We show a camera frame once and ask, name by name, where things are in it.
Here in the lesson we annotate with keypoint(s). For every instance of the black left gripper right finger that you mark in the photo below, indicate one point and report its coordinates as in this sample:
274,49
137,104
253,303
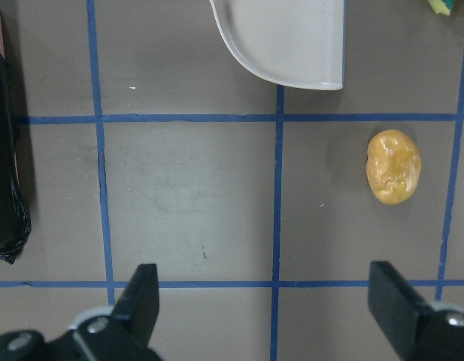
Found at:
415,328

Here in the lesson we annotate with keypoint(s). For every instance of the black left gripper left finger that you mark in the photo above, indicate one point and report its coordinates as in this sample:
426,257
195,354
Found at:
122,332

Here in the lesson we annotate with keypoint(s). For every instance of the yellow toy potato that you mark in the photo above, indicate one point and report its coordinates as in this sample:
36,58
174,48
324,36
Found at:
393,166

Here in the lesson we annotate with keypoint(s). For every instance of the beige plastic dustpan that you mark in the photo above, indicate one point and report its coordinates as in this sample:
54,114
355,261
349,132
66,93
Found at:
299,44

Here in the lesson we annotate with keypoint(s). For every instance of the yellow green sponge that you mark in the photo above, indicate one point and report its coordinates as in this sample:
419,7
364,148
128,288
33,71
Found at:
442,7

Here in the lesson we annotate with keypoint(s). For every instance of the black lined trash bin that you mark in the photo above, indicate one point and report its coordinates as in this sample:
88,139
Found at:
15,223

